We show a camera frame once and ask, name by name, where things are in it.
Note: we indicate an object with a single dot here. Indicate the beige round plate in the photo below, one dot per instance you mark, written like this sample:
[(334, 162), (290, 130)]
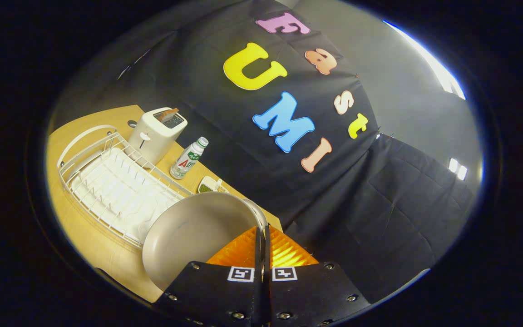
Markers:
[(193, 231)]

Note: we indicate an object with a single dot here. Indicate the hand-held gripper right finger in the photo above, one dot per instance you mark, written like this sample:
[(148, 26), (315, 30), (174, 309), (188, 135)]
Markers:
[(311, 295)]

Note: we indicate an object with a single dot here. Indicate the toast bread slice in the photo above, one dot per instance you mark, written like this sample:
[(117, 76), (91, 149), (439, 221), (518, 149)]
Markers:
[(166, 113)]

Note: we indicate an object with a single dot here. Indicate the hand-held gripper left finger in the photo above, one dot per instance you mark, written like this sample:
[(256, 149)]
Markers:
[(216, 295)]

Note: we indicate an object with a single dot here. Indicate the white toaster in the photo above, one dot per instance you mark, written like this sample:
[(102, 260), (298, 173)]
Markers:
[(152, 141)]

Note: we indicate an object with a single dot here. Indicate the black backdrop cloth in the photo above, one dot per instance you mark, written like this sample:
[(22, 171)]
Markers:
[(225, 150)]

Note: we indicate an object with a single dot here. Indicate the white divided snack dish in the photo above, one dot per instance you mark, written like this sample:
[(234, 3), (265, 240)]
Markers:
[(206, 186)]

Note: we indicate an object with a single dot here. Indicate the white green-label drink bottle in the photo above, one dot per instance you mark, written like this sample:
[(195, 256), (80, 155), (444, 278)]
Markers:
[(186, 159)]

